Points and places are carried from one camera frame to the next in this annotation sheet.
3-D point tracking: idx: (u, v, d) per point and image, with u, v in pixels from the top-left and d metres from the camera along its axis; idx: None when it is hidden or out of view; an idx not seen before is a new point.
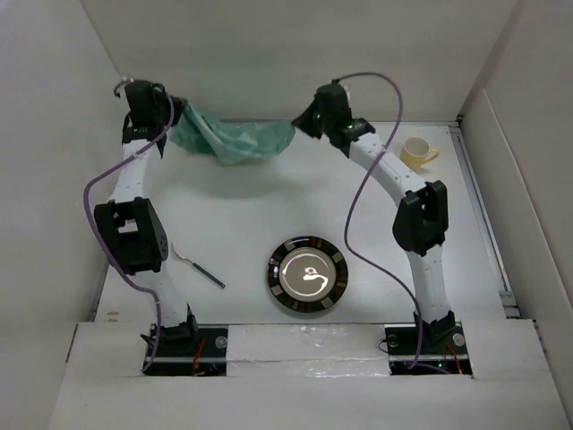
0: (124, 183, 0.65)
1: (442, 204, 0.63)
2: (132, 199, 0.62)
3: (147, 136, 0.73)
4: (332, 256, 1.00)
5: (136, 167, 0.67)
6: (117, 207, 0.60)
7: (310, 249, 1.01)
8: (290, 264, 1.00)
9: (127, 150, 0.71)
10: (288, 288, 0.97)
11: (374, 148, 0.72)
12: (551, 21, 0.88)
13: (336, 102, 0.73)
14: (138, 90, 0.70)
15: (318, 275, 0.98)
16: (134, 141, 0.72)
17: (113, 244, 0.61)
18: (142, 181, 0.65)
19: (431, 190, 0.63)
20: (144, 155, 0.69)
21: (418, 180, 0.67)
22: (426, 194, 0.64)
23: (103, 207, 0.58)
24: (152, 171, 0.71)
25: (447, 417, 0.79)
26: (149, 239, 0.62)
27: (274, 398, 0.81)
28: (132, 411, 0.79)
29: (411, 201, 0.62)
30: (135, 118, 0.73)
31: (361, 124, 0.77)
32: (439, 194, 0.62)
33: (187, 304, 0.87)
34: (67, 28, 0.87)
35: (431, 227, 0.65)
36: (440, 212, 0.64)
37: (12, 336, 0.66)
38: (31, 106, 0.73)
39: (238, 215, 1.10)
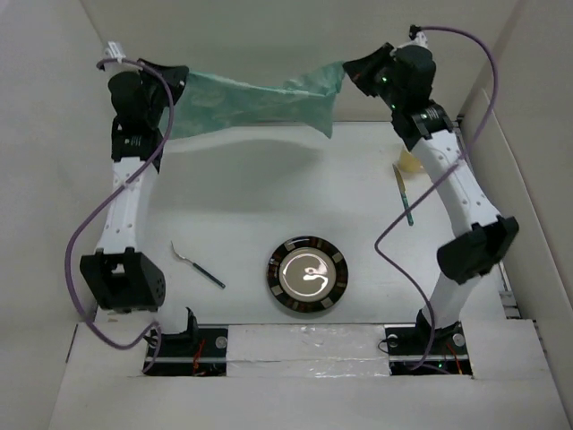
0: (113, 225, 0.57)
1: (504, 246, 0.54)
2: (122, 249, 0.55)
3: (141, 149, 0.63)
4: (332, 257, 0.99)
5: (127, 202, 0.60)
6: (108, 257, 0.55)
7: (310, 249, 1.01)
8: (290, 264, 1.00)
9: (118, 172, 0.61)
10: (288, 288, 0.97)
11: (447, 155, 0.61)
12: (550, 21, 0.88)
13: (414, 81, 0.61)
14: (126, 95, 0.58)
15: (318, 275, 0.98)
16: (125, 159, 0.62)
17: (105, 296, 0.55)
18: (134, 221, 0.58)
19: (500, 227, 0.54)
20: (136, 185, 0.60)
21: (490, 211, 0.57)
22: (491, 229, 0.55)
23: (90, 259, 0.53)
24: (144, 197, 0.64)
25: (446, 417, 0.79)
26: (143, 292, 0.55)
27: (274, 398, 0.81)
28: (132, 411, 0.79)
29: (474, 236, 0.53)
30: (127, 124, 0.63)
31: (438, 118, 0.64)
32: (507, 237, 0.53)
33: (188, 307, 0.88)
34: (68, 30, 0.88)
35: (480, 265, 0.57)
36: (497, 254, 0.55)
37: (12, 335, 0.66)
38: (31, 107, 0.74)
39: (238, 215, 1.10)
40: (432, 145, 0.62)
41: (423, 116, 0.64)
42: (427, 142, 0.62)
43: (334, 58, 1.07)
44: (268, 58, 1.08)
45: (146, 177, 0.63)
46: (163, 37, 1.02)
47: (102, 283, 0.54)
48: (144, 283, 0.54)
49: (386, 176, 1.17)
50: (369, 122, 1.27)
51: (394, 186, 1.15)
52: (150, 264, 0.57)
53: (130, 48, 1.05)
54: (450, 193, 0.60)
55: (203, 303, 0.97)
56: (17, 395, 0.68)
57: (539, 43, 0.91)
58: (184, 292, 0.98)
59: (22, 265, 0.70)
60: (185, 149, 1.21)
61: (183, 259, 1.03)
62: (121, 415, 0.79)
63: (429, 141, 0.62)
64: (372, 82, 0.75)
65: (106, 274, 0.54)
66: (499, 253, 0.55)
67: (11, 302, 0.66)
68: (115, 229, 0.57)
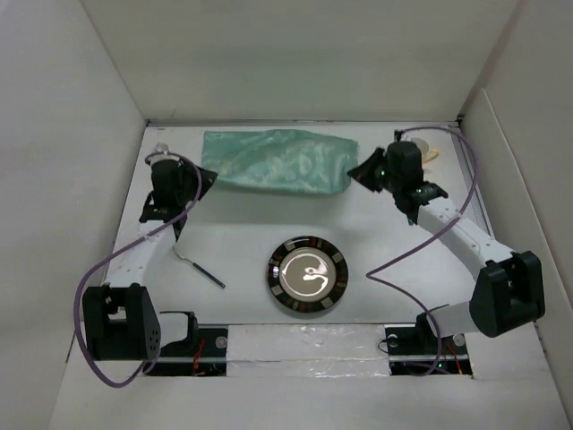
0: (125, 265, 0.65)
1: (534, 279, 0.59)
2: (128, 283, 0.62)
3: (166, 216, 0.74)
4: (332, 256, 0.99)
5: (143, 249, 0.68)
6: (111, 293, 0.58)
7: (310, 249, 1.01)
8: (290, 264, 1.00)
9: (142, 229, 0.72)
10: (288, 288, 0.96)
11: (446, 212, 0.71)
12: (550, 20, 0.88)
13: (406, 163, 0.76)
14: (163, 172, 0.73)
15: (318, 275, 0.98)
16: (150, 220, 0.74)
17: (97, 336, 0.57)
18: (145, 265, 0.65)
19: (520, 262, 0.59)
20: (155, 238, 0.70)
21: (500, 249, 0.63)
22: (513, 267, 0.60)
23: (93, 293, 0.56)
24: (159, 253, 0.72)
25: (446, 418, 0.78)
26: (134, 334, 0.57)
27: (274, 398, 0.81)
28: (132, 411, 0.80)
29: (493, 271, 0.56)
30: (158, 199, 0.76)
31: (432, 191, 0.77)
32: (531, 269, 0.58)
33: (188, 311, 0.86)
34: (68, 32, 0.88)
35: (521, 310, 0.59)
36: (533, 291, 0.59)
37: (12, 335, 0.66)
38: (32, 107, 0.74)
39: (237, 215, 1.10)
40: (431, 210, 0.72)
41: (417, 193, 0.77)
42: (427, 206, 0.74)
43: (334, 57, 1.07)
44: (268, 59, 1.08)
45: (165, 238, 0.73)
46: (163, 37, 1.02)
47: (98, 320, 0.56)
48: (139, 326, 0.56)
49: None
50: (369, 123, 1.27)
51: None
52: (150, 310, 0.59)
53: (130, 47, 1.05)
54: (458, 242, 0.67)
55: (202, 303, 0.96)
56: (17, 396, 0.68)
57: (539, 44, 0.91)
58: (184, 292, 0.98)
59: (22, 267, 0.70)
60: (185, 149, 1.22)
61: (183, 258, 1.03)
62: (121, 415, 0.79)
63: (427, 206, 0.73)
64: (373, 179, 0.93)
65: (104, 311, 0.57)
66: (534, 291, 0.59)
67: (12, 303, 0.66)
68: (127, 269, 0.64)
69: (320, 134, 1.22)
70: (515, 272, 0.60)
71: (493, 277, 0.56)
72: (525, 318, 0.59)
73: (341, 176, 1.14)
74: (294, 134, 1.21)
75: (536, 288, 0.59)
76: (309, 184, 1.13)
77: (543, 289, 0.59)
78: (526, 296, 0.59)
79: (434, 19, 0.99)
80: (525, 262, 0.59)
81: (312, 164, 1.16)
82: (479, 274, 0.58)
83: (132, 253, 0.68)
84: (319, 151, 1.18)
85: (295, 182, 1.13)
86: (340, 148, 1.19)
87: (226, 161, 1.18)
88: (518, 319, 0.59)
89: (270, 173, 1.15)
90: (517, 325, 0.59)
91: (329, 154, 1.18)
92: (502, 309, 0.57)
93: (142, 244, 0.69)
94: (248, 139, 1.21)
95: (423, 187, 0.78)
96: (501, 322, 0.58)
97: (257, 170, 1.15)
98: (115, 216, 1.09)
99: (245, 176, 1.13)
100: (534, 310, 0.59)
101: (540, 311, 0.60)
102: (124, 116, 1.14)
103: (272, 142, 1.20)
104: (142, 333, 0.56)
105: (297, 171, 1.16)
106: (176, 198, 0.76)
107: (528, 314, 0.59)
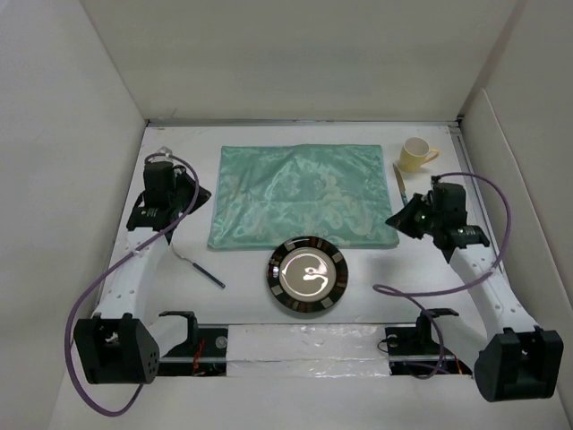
0: (115, 291, 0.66)
1: (551, 361, 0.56)
2: (120, 313, 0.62)
3: (153, 220, 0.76)
4: (332, 257, 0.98)
5: (133, 268, 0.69)
6: (102, 323, 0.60)
7: (310, 249, 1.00)
8: (290, 264, 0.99)
9: (132, 241, 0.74)
10: (288, 288, 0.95)
11: (480, 262, 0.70)
12: (551, 21, 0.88)
13: (450, 203, 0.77)
14: (155, 172, 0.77)
15: (317, 275, 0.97)
16: (139, 227, 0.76)
17: (93, 367, 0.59)
18: (134, 290, 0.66)
19: (540, 339, 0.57)
20: (145, 253, 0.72)
21: (524, 319, 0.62)
22: (533, 340, 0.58)
23: (87, 324, 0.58)
24: (149, 270, 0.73)
25: (445, 417, 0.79)
26: (131, 366, 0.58)
27: (274, 397, 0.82)
28: (133, 412, 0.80)
29: (506, 339, 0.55)
30: (148, 200, 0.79)
31: (473, 231, 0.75)
32: (550, 350, 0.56)
33: (189, 312, 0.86)
34: (68, 31, 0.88)
35: (525, 386, 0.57)
36: (547, 372, 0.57)
37: (9, 336, 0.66)
38: (30, 106, 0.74)
39: (245, 220, 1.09)
40: (467, 255, 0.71)
41: (457, 230, 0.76)
42: (464, 251, 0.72)
43: (334, 57, 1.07)
44: (268, 59, 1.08)
45: (155, 250, 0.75)
46: (163, 37, 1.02)
47: (91, 352, 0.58)
48: (134, 356, 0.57)
49: (386, 176, 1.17)
50: (368, 123, 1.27)
51: (395, 186, 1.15)
52: (147, 337, 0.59)
53: (130, 47, 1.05)
54: (484, 297, 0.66)
55: (202, 302, 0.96)
56: (16, 397, 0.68)
57: (540, 42, 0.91)
58: (184, 292, 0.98)
59: (21, 269, 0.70)
60: (185, 149, 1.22)
61: (183, 259, 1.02)
62: (121, 414, 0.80)
63: (462, 249, 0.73)
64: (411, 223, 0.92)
65: (98, 341, 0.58)
66: (546, 371, 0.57)
67: (9, 305, 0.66)
68: (118, 295, 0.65)
69: (346, 181, 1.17)
70: (533, 347, 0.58)
71: (507, 348, 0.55)
72: (528, 395, 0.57)
73: (373, 228, 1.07)
74: (317, 183, 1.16)
75: (551, 372, 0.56)
76: (344, 239, 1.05)
77: (558, 374, 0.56)
78: (538, 374, 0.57)
79: (434, 18, 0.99)
80: (544, 339, 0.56)
81: (343, 218, 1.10)
82: (491, 340, 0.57)
83: (123, 271, 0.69)
84: (350, 206, 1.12)
85: (328, 236, 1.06)
86: (370, 198, 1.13)
87: (248, 189, 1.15)
88: (523, 392, 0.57)
89: (303, 229, 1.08)
90: (518, 399, 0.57)
91: (361, 209, 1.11)
92: (506, 384, 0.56)
93: (132, 260, 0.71)
94: (272, 190, 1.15)
95: (463, 224, 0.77)
96: (500, 392, 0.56)
97: (290, 230, 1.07)
98: (115, 217, 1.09)
99: (278, 236, 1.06)
100: (540, 391, 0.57)
101: (548, 391, 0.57)
102: (124, 115, 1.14)
103: (297, 196, 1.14)
104: (140, 362, 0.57)
105: (329, 225, 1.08)
106: (165, 200, 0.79)
107: (532, 391, 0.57)
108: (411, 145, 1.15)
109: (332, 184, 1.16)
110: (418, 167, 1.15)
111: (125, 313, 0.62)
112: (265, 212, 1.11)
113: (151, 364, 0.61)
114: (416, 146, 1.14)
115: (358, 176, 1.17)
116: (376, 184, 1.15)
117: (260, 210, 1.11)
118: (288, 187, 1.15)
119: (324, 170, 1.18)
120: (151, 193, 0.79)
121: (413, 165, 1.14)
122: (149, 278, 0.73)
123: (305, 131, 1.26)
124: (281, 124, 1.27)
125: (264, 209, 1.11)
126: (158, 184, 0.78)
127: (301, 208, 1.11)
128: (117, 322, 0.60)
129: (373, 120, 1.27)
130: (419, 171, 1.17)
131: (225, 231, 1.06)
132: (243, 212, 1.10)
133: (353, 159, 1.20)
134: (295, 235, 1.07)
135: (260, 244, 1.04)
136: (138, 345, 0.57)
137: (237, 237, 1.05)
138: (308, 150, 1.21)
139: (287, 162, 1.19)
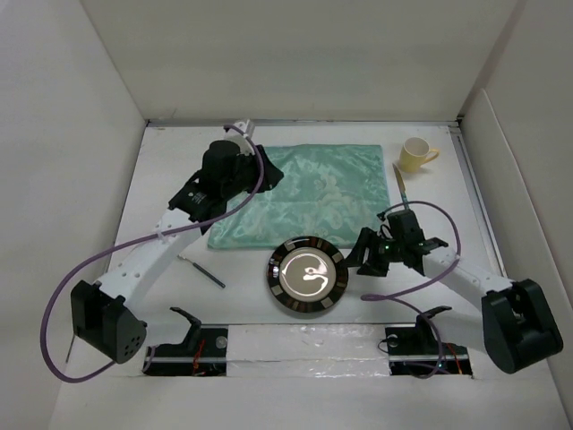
0: (124, 267, 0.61)
1: (541, 308, 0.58)
2: (115, 293, 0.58)
3: (196, 209, 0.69)
4: (332, 256, 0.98)
5: (150, 252, 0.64)
6: (97, 294, 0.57)
7: (310, 248, 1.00)
8: (290, 264, 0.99)
9: (165, 219, 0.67)
10: (288, 288, 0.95)
11: (447, 255, 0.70)
12: (551, 21, 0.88)
13: (405, 224, 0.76)
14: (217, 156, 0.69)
15: (317, 275, 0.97)
16: (178, 210, 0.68)
17: (79, 326, 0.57)
18: (140, 277, 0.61)
19: (522, 291, 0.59)
20: (168, 240, 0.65)
21: (501, 280, 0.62)
22: (517, 297, 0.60)
23: (84, 288, 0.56)
24: (167, 258, 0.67)
25: (445, 418, 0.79)
26: (109, 345, 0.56)
27: (274, 397, 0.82)
28: (132, 412, 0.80)
29: (493, 299, 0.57)
30: (202, 182, 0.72)
31: (433, 242, 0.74)
32: (533, 297, 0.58)
33: (193, 318, 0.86)
34: (68, 31, 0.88)
35: (535, 342, 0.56)
36: (545, 322, 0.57)
37: (8, 336, 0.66)
38: (31, 107, 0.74)
39: (245, 220, 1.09)
40: (433, 255, 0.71)
41: (420, 246, 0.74)
42: (430, 254, 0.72)
43: (334, 56, 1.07)
44: (268, 58, 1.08)
45: (182, 239, 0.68)
46: (163, 37, 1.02)
47: (80, 313, 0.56)
48: (113, 339, 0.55)
49: (386, 176, 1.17)
50: (368, 123, 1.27)
51: (395, 186, 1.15)
52: (131, 326, 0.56)
53: (130, 47, 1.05)
54: (462, 280, 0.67)
55: (202, 302, 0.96)
56: (16, 396, 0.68)
57: (539, 42, 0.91)
58: (184, 292, 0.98)
59: (21, 268, 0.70)
60: (185, 149, 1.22)
61: (183, 259, 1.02)
62: (121, 414, 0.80)
63: (429, 255, 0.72)
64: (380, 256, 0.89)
65: (89, 307, 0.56)
66: (544, 320, 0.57)
67: (8, 304, 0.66)
68: (124, 272, 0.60)
69: (346, 181, 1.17)
70: (520, 304, 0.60)
71: (495, 305, 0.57)
72: (543, 352, 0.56)
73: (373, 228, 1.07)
74: (318, 183, 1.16)
75: (548, 318, 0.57)
76: (344, 239, 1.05)
77: (554, 318, 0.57)
78: (538, 325, 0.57)
79: (434, 18, 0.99)
80: (525, 288, 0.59)
81: (343, 218, 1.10)
82: (483, 308, 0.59)
83: (140, 251, 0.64)
84: (350, 206, 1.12)
85: (328, 236, 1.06)
86: (370, 198, 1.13)
87: None
88: (536, 351, 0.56)
89: (303, 229, 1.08)
90: (535, 359, 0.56)
91: (361, 209, 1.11)
92: (517, 345, 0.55)
93: (153, 241, 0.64)
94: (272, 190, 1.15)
95: (423, 240, 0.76)
96: (517, 356, 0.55)
97: (290, 229, 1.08)
98: (115, 217, 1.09)
99: (278, 236, 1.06)
100: (551, 344, 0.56)
101: (559, 342, 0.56)
102: (124, 115, 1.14)
103: (297, 196, 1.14)
104: (115, 344, 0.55)
105: (329, 225, 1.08)
106: (218, 188, 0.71)
107: (543, 346, 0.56)
108: (411, 145, 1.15)
109: (332, 184, 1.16)
110: (418, 167, 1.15)
111: (120, 295, 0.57)
112: (265, 211, 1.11)
113: (129, 347, 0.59)
114: (416, 146, 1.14)
115: (358, 176, 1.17)
116: (376, 184, 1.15)
117: (260, 209, 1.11)
118: (288, 187, 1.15)
119: (325, 170, 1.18)
120: (207, 176, 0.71)
121: (413, 165, 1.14)
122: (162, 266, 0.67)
123: (305, 131, 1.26)
124: (281, 124, 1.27)
125: (265, 209, 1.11)
126: (217, 171, 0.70)
127: (302, 208, 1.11)
128: (109, 299, 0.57)
129: (374, 120, 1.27)
130: (419, 171, 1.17)
131: (226, 231, 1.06)
132: (243, 212, 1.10)
133: (353, 159, 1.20)
134: (295, 235, 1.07)
135: (260, 243, 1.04)
136: (116, 332, 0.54)
137: (236, 237, 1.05)
138: (308, 150, 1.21)
139: (288, 162, 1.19)
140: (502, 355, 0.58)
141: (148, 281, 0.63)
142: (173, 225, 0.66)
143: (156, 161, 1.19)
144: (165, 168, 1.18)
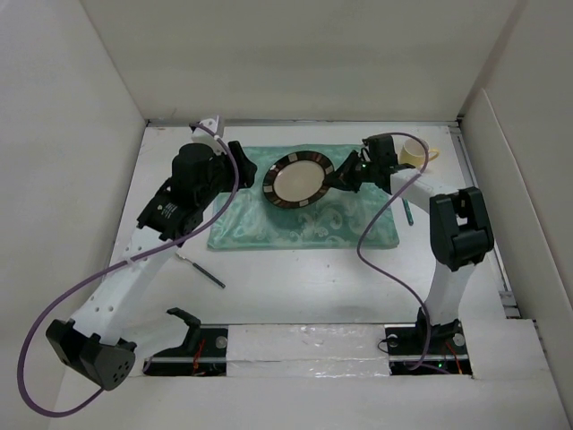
0: (97, 301, 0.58)
1: (480, 209, 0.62)
2: (89, 332, 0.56)
3: (169, 219, 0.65)
4: (325, 170, 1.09)
5: (123, 280, 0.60)
6: (72, 333, 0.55)
7: (310, 162, 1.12)
8: (286, 172, 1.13)
9: (134, 241, 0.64)
10: (277, 188, 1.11)
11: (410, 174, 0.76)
12: (551, 21, 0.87)
13: (382, 149, 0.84)
14: (187, 161, 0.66)
15: (305, 185, 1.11)
16: (148, 227, 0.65)
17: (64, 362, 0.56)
18: (114, 310, 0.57)
19: (466, 196, 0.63)
20: (140, 265, 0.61)
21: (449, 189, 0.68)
22: (461, 202, 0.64)
23: (58, 331, 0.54)
24: (146, 281, 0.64)
25: (445, 418, 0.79)
26: (95, 377, 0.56)
27: (273, 397, 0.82)
28: (132, 413, 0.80)
29: (439, 201, 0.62)
30: (174, 192, 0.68)
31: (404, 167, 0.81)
32: (474, 200, 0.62)
33: (194, 318, 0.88)
34: (67, 31, 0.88)
35: (469, 236, 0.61)
36: (481, 220, 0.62)
37: (6, 336, 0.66)
38: (29, 106, 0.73)
39: (244, 220, 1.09)
40: (399, 176, 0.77)
41: (389, 169, 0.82)
42: (397, 175, 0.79)
43: (333, 55, 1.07)
44: (268, 58, 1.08)
45: (157, 260, 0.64)
46: (162, 37, 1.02)
47: (59, 353, 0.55)
48: (97, 374, 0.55)
49: None
50: (368, 122, 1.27)
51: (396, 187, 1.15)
52: (111, 357, 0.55)
53: (129, 47, 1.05)
54: (417, 193, 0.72)
55: (203, 302, 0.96)
56: (15, 397, 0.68)
57: (539, 43, 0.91)
58: (185, 292, 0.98)
59: (21, 269, 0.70)
60: None
61: (183, 259, 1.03)
62: (122, 413, 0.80)
63: (397, 174, 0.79)
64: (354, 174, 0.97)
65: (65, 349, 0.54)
66: (481, 219, 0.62)
67: (8, 305, 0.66)
68: (96, 307, 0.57)
69: None
70: (463, 208, 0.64)
71: (440, 204, 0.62)
72: (477, 248, 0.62)
73: (372, 228, 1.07)
74: None
75: (483, 218, 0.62)
76: (344, 240, 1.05)
77: (489, 219, 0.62)
78: (474, 224, 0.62)
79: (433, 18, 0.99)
80: (468, 193, 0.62)
81: (343, 218, 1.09)
82: (430, 207, 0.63)
83: (111, 279, 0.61)
84: (349, 205, 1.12)
85: (328, 237, 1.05)
86: (370, 199, 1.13)
87: (248, 190, 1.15)
88: (472, 249, 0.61)
89: (303, 229, 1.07)
90: (471, 253, 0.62)
91: (361, 209, 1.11)
92: (456, 239, 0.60)
93: (124, 268, 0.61)
94: None
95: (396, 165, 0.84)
96: (454, 248, 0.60)
97: (290, 230, 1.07)
98: (115, 216, 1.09)
99: (278, 236, 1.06)
100: (483, 240, 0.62)
101: (491, 239, 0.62)
102: (123, 115, 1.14)
103: None
104: (100, 377, 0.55)
105: (329, 226, 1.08)
106: (192, 196, 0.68)
107: (477, 243, 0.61)
108: (410, 146, 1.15)
109: None
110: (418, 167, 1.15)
111: (94, 333, 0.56)
112: (264, 214, 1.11)
113: (118, 373, 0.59)
114: (416, 147, 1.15)
115: None
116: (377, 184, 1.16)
117: (260, 210, 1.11)
118: None
119: None
120: (177, 185, 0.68)
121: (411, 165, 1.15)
122: (143, 290, 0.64)
123: (305, 131, 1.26)
124: (281, 124, 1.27)
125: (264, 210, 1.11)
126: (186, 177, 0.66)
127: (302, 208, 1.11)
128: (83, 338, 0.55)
129: (374, 120, 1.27)
130: None
131: (225, 231, 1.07)
132: (242, 214, 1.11)
133: None
134: (295, 236, 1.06)
135: (260, 243, 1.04)
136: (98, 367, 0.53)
137: (236, 239, 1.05)
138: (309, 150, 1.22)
139: None
140: (442, 252, 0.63)
141: (126, 312, 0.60)
142: (141, 249, 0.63)
143: (156, 160, 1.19)
144: (165, 167, 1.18)
